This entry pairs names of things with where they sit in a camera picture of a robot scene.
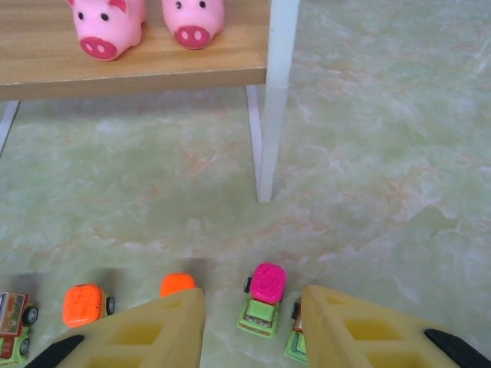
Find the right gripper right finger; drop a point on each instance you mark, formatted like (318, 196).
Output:
(364, 337)

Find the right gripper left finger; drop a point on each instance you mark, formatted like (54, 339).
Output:
(145, 337)

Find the wooden shelf white frame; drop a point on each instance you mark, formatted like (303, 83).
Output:
(153, 69)

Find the green pink mixer truck toy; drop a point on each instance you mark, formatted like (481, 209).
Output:
(264, 303)

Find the green orange mixer truck toy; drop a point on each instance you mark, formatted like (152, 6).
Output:
(86, 304)
(177, 283)

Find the pink plastic pig toy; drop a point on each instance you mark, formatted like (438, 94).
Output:
(192, 23)
(105, 27)

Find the green toy box truck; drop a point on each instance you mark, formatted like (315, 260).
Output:
(296, 337)
(13, 326)

